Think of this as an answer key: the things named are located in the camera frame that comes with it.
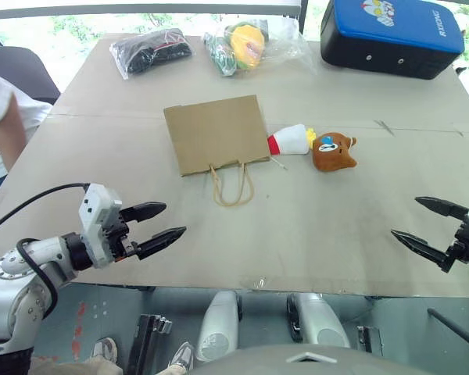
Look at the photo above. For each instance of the green plush toy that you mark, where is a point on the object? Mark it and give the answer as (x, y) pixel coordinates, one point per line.
(220, 56)

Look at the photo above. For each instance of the person in white shirt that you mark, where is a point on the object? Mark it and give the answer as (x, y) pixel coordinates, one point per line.
(0, 117)

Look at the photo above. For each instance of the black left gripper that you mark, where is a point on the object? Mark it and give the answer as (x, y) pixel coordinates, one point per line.
(120, 242)

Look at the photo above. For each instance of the dark office chair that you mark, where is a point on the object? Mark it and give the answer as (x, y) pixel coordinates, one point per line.
(23, 70)

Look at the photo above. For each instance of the brown plush toy animal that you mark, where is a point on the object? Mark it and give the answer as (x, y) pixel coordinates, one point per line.
(330, 156)

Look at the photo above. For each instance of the bagged black clothing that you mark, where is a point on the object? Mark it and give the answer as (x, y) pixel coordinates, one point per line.
(152, 51)

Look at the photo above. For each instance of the black rod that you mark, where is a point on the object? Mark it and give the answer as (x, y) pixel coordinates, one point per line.
(457, 330)

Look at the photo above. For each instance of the grey sneaker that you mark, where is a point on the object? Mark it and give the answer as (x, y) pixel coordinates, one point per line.
(103, 349)
(183, 355)

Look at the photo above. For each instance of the black table support bracket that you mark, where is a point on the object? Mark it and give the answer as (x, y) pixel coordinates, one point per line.
(146, 343)
(369, 340)

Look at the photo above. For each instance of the grey robot torso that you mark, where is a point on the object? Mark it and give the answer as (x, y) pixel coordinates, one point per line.
(305, 361)

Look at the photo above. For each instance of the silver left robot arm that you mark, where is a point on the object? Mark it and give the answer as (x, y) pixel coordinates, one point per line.
(43, 250)

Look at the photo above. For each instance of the clear plastic bag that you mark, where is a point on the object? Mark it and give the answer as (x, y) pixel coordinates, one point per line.
(285, 43)

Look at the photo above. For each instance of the yellow burger plush toy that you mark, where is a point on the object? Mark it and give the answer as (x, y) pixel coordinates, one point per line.
(248, 47)

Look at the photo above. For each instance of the silver right robot leg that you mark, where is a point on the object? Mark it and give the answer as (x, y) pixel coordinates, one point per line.
(320, 320)

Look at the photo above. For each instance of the blue and black hard case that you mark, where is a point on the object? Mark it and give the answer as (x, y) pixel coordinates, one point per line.
(391, 35)

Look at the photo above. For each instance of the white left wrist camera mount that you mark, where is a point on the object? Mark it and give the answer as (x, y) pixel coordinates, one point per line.
(95, 218)

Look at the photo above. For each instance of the beige trousers leg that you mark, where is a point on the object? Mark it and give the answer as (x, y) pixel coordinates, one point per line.
(74, 367)

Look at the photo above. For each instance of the silver left robot leg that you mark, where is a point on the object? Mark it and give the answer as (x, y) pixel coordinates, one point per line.
(219, 328)

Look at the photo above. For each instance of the silver robot leg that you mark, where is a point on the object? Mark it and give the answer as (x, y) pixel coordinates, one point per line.
(219, 328)
(320, 320)

